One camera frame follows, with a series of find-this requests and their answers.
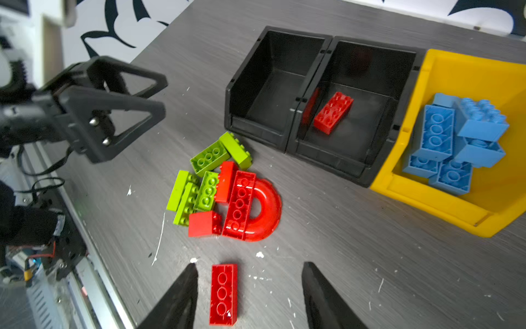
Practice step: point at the left black bin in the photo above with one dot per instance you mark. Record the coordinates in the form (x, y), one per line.
(262, 98)

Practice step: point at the red brick front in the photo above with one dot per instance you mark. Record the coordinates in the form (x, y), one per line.
(224, 295)

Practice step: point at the green brick middle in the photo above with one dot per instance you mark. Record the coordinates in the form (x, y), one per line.
(206, 196)

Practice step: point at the yellow bin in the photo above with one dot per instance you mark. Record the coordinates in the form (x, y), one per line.
(497, 195)

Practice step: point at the black bin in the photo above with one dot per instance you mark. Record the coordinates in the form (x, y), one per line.
(262, 98)
(380, 78)

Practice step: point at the green brick top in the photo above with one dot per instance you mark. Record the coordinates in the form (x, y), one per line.
(236, 150)

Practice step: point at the green brick upper left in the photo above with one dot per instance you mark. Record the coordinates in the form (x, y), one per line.
(209, 159)

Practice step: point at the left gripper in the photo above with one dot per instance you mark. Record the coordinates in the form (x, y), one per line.
(101, 117)

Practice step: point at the green brick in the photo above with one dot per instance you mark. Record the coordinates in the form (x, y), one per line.
(206, 196)
(183, 197)
(236, 150)
(209, 159)

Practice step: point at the red long brick on arch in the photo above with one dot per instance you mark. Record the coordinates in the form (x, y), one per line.
(239, 207)

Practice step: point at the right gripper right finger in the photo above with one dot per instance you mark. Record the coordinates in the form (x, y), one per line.
(324, 307)

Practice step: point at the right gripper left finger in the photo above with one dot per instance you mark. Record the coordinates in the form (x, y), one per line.
(177, 307)

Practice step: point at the right black bin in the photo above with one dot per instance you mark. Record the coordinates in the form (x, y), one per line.
(380, 78)

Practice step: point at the white cable duct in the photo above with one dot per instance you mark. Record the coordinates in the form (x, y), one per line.
(52, 302)

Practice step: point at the red small square brick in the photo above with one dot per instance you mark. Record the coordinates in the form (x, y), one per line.
(204, 224)

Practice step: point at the green brick lower left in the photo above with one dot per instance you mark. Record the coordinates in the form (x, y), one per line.
(183, 197)

